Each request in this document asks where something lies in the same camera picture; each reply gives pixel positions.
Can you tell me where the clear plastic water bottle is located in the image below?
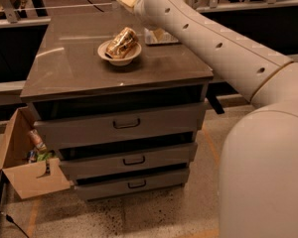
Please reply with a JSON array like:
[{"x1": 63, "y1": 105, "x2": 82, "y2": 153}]
[{"x1": 144, "y1": 29, "x2": 179, "y2": 46}]

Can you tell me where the grey drawer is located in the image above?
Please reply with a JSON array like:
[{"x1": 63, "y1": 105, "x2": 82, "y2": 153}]
[
  {"x1": 35, "y1": 102, "x2": 205, "y2": 150},
  {"x1": 75, "y1": 168, "x2": 190, "y2": 201},
  {"x1": 60, "y1": 142, "x2": 198, "y2": 179}
]

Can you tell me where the green snack packet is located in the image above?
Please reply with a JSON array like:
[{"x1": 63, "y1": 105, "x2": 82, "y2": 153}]
[{"x1": 37, "y1": 152, "x2": 54, "y2": 162}]

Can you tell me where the middle grey drawer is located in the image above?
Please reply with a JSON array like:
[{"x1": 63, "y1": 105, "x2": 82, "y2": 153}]
[{"x1": 60, "y1": 142, "x2": 198, "y2": 179}]

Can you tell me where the grey drawer cabinet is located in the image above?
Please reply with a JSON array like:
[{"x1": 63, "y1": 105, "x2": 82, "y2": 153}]
[{"x1": 21, "y1": 12, "x2": 213, "y2": 189}]

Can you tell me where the white paper bowl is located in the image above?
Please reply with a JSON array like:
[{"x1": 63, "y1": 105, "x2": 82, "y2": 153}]
[{"x1": 97, "y1": 40, "x2": 142, "y2": 66}]

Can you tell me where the black floor cable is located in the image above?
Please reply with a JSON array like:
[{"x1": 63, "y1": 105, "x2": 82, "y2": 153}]
[{"x1": 0, "y1": 211, "x2": 31, "y2": 238}]

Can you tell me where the snack can in box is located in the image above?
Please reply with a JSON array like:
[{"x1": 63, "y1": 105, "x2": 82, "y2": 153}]
[{"x1": 27, "y1": 129, "x2": 47, "y2": 152}]

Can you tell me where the brown cardboard box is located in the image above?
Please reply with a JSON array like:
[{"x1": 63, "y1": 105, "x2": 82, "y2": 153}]
[{"x1": 0, "y1": 107, "x2": 71, "y2": 199}]

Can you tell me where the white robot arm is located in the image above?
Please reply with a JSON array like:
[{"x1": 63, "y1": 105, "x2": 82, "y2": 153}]
[{"x1": 116, "y1": 0, "x2": 298, "y2": 238}]

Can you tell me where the bottom grey drawer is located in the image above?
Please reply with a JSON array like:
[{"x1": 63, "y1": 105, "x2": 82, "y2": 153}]
[{"x1": 75, "y1": 168, "x2": 190, "y2": 201}]

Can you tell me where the top grey drawer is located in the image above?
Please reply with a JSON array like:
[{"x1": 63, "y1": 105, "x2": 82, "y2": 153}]
[{"x1": 35, "y1": 102, "x2": 205, "y2": 150}]

